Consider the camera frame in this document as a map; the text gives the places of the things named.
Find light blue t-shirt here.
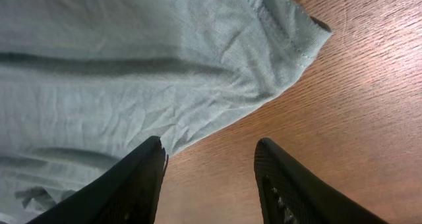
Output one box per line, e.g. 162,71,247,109
1,0,331,223

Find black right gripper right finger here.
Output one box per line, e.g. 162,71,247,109
254,138,385,224

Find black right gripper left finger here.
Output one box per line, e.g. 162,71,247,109
29,136,169,224

